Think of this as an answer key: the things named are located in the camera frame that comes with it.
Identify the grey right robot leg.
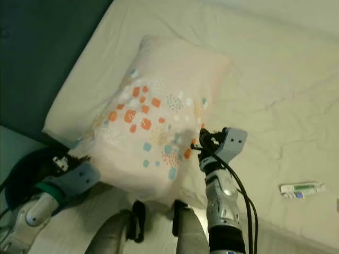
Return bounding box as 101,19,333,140
171,200,210,254

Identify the pink patterned pillow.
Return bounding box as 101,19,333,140
78,34,234,210

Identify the grey robot leg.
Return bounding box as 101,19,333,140
85,200,146,254
171,200,210,254

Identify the grey left robot leg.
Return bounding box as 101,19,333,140
85,200,146,254

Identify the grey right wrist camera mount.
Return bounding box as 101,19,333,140
220,127,248,164

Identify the white green tube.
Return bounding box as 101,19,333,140
279,181,327,201

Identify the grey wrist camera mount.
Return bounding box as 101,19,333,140
56,161,102,201
220,127,248,164

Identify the dark blue trash bin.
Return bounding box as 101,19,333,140
4,147,80,216

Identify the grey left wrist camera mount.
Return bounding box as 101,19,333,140
56,161,102,201

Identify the teal fabric headboard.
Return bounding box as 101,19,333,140
0,0,114,148

